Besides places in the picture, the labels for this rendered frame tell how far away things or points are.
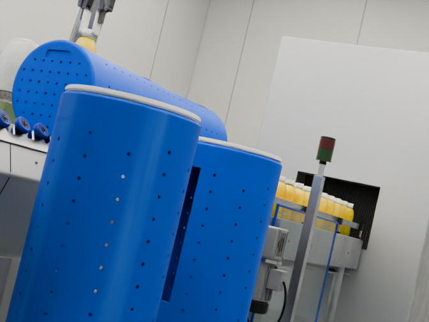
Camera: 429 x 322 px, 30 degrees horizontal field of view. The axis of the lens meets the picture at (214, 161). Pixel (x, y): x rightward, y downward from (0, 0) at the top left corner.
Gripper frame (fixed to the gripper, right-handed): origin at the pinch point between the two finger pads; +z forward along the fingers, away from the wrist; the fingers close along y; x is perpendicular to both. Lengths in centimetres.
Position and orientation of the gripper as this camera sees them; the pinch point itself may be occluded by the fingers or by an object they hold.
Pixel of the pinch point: (90, 23)
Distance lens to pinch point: 239.6
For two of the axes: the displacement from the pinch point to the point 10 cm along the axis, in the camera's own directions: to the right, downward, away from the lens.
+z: -2.3, 9.7, -0.6
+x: 4.3, 1.6, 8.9
